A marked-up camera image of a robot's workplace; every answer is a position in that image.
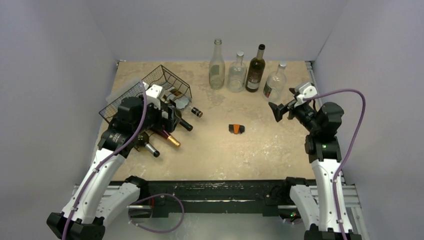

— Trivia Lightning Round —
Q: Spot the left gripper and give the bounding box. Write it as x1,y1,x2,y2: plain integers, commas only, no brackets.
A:
133,94,180,134

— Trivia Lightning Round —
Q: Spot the dark bottle grey foil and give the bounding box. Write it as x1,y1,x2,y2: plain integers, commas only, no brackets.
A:
134,132,160,158

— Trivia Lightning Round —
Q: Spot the dark green bottle silver foil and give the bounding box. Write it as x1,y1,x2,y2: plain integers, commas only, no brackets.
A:
245,44,266,93

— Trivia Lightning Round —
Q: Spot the clear round bottle silver cap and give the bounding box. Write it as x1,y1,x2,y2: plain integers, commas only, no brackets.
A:
227,51,247,93

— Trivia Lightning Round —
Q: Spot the tall clear bottle no cap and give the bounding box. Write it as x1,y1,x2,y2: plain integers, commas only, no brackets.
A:
209,38,226,90

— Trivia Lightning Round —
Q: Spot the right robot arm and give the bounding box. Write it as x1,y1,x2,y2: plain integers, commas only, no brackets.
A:
269,85,362,240

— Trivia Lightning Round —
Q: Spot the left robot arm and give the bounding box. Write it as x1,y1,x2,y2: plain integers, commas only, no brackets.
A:
46,95,181,240

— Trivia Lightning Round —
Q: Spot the dark bottle black cap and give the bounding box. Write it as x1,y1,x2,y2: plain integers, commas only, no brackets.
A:
177,116,194,132

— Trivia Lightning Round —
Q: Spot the clear flat bottle black cap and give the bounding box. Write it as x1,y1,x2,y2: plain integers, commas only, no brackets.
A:
163,87,203,118

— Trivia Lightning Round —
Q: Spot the red wine bottle gold foil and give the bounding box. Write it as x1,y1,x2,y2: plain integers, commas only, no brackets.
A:
151,128,181,148

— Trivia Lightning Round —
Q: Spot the orange hex key set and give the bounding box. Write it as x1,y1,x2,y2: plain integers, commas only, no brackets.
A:
228,124,245,135

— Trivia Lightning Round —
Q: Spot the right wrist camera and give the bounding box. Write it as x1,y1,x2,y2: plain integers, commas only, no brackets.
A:
294,82,318,105

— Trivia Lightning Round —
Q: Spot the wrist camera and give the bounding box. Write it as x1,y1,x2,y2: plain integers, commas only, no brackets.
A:
294,82,318,105
143,83,165,110

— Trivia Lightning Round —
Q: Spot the black wire wine rack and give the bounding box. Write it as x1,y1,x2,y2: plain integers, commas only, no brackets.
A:
99,65,192,123

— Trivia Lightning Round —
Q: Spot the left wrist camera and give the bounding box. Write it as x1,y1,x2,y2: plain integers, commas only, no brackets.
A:
143,83,165,110

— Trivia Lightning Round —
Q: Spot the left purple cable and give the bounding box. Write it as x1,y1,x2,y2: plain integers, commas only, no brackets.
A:
61,80,149,240

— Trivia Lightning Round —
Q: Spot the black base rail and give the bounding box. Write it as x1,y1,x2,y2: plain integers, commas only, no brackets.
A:
112,178,322,220

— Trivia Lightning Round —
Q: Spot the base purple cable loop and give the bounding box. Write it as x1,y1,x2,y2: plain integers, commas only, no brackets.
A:
128,193,185,235

